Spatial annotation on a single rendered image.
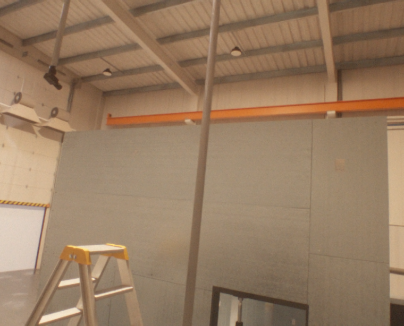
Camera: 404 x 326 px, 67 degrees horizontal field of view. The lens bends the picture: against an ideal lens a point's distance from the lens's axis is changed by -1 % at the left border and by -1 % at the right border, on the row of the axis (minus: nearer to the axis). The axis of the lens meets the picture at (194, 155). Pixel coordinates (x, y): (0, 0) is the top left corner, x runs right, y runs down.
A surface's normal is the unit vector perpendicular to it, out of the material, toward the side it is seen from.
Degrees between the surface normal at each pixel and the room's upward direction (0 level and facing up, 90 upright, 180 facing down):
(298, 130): 90
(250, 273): 90
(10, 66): 90
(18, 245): 90
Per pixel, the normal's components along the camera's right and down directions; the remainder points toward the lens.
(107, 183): -0.45, -0.21
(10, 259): 0.89, 0.00
